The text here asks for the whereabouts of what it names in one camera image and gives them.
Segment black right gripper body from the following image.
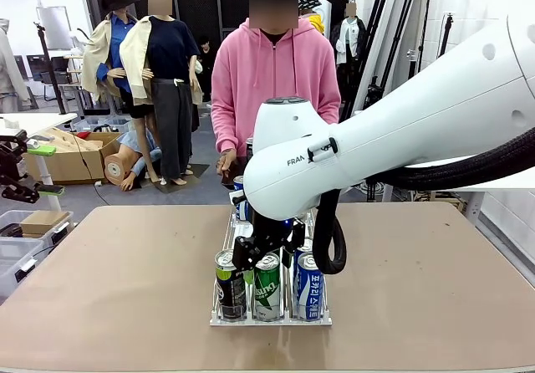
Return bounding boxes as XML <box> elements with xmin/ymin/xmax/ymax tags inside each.
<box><xmin>250</xmin><ymin>212</ymin><xmax>307</xmax><ymax>252</ymax></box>

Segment green Chilsung cider can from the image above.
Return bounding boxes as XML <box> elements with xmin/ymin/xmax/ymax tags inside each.
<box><xmin>252</xmin><ymin>252</ymin><xmax>282</xmax><ymax>322</ymax></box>

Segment pink-sleeved right forearm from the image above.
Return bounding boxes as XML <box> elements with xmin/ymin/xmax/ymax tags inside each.
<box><xmin>210</xmin><ymin>105</ymin><xmax>242</xmax><ymax>156</ymax></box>

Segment person in pink hoodie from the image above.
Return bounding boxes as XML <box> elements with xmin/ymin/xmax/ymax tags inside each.
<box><xmin>210</xmin><ymin>0</ymin><xmax>343</xmax><ymax>190</ymax></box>

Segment standing person in black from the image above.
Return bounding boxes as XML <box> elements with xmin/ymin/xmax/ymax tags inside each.
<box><xmin>198</xmin><ymin>36</ymin><xmax>215</xmax><ymax>103</ymax></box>

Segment person's right hand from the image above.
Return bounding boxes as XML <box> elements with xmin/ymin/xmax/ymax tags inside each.
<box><xmin>216</xmin><ymin>148</ymin><xmax>239</xmax><ymax>176</ymax></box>

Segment brown cardboard box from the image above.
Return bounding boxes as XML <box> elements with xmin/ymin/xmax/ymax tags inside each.
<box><xmin>23</xmin><ymin>126</ymin><xmax>123</xmax><ymax>186</ymax></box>

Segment white side table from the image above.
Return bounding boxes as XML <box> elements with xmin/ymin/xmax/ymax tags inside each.
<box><xmin>0</xmin><ymin>112</ymin><xmax>79</xmax><ymax>213</ymax></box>

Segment small flat cardboard box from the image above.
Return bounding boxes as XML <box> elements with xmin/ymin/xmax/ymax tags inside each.
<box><xmin>19</xmin><ymin>210</ymin><xmax>70</xmax><ymax>239</ymax></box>

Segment clear plastic storage bin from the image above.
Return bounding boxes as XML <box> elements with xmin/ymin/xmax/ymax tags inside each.
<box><xmin>0</xmin><ymin>209</ymin><xmax>75</xmax><ymax>249</ymax></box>
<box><xmin>0</xmin><ymin>237</ymin><xmax>50</xmax><ymax>301</ymax></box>

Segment clear white can rack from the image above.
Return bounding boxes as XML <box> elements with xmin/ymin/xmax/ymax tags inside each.
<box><xmin>208</xmin><ymin>203</ymin><xmax>334</xmax><ymax>327</ymax></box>

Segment black tripod stand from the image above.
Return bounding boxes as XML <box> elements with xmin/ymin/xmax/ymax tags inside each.
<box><xmin>33</xmin><ymin>21</ymin><xmax>68</xmax><ymax>115</ymax></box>

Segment lying mannequin in light blue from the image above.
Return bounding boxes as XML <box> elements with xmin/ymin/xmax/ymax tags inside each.
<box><xmin>103</xmin><ymin>130</ymin><xmax>165</xmax><ymax>193</ymax></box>

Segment mannequin in grey hoodie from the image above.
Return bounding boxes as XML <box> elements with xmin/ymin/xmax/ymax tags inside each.
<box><xmin>0</xmin><ymin>18</ymin><xmax>31</xmax><ymax>114</ymax></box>

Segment mannequin with black bucket hat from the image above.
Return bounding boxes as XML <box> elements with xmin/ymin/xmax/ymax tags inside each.
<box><xmin>80</xmin><ymin>0</ymin><xmax>156</xmax><ymax>184</ymax></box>

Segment white board panel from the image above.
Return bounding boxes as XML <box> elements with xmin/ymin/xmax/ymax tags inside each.
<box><xmin>36</xmin><ymin>6</ymin><xmax>74</xmax><ymax>51</ymax></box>

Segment mannequin with cream jacket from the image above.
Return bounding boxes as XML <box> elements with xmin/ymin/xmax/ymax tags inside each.
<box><xmin>119</xmin><ymin>0</ymin><xmax>205</xmax><ymax>187</ymax></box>

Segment figure in white black jacket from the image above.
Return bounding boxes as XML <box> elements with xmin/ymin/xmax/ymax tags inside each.
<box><xmin>329</xmin><ymin>3</ymin><xmax>368</xmax><ymax>99</ymax></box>

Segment leaning black stand poles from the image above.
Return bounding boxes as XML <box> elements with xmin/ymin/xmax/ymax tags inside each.
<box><xmin>340</xmin><ymin>0</ymin><xmax>434</xmax><ymax>120</ymax></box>

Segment mannequin with yellow vest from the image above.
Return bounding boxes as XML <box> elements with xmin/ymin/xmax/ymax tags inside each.
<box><xmin>297</xmin><ymin>0</ymin><xmax>328</xmax><ymax>36</ymax></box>

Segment black light stand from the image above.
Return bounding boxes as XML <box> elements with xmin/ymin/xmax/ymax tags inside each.
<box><xmin>436</xmin><ymin>12</ymin><xmax>457</xmax><ymax>59</ymax></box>

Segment black mannequin base plate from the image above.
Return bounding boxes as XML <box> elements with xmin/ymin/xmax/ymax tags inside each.
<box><xmin>154</xmin><ymin>162</ymin><xmax>211</xmax><ymax>194</ymax></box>

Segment black right arm cable sleeve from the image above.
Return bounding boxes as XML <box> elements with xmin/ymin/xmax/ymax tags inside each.
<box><xmin>312</xmin><ymin>126</ymin><xmax>535</xmax><ymax>276</ymax></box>

